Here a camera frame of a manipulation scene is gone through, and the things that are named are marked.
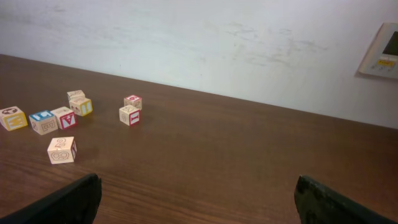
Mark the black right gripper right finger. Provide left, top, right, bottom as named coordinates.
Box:
left=294, top=175, right=397, bottom=224

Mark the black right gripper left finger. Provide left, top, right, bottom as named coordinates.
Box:
left=1, top=174, right=102, bottom=224

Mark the wooden block number 2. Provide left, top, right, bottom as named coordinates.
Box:
left=47, top=136, right=77, bottom=164

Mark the wooden block blue letter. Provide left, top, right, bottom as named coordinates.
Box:
left=29, top=110, right=58, bottom=135

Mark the wooden block ring picture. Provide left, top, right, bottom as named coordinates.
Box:
left=1, top=106, right=28, bottom=131

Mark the wooden block red A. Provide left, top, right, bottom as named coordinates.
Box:
left=51, top=106, right=77, bottom=129

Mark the wooden block yellow letter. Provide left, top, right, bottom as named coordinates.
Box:
left=69, top=97, right=93, bottom=116

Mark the wooden block red I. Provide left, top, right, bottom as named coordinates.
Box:
left=119, top=105, right=141, bottom=126

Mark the wooden block far plain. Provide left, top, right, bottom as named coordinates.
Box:
left=67, top=90, right=85, bottom=101

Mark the wooden block red 6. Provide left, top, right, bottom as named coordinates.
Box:
left=124, top=95, right=142, bottom=110

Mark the wall thermostat panel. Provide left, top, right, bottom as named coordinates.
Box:
left=358, top=22, right=397, bottom=79

